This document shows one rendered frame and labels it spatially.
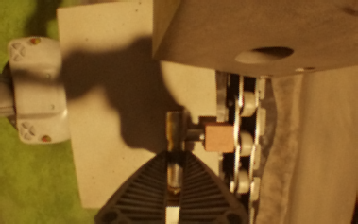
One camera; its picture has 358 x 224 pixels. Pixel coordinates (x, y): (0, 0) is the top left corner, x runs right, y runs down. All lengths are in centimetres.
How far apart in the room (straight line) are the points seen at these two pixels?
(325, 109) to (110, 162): 38
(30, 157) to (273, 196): 162
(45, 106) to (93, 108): 78
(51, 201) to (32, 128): 87
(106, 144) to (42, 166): 138
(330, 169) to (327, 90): 16
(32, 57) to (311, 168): 109
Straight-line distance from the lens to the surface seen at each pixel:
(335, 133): 38
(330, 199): 43
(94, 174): 25
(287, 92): 31
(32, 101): 105
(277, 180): 35
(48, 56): 90
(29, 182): 175
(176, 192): 19
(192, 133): 17
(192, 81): 19
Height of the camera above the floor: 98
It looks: 85 degrees down
